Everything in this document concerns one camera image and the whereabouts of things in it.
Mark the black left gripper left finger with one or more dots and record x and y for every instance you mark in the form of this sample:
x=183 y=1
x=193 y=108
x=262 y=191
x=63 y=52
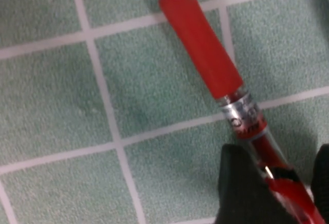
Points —
x=239 y=188

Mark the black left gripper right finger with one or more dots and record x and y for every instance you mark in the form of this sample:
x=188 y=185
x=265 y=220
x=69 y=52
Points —
x=322 y=183

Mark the red gel pen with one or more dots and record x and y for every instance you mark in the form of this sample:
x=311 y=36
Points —
x=200 y=44

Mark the green checked tablecloth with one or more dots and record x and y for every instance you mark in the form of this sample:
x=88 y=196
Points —
x=64 y=105

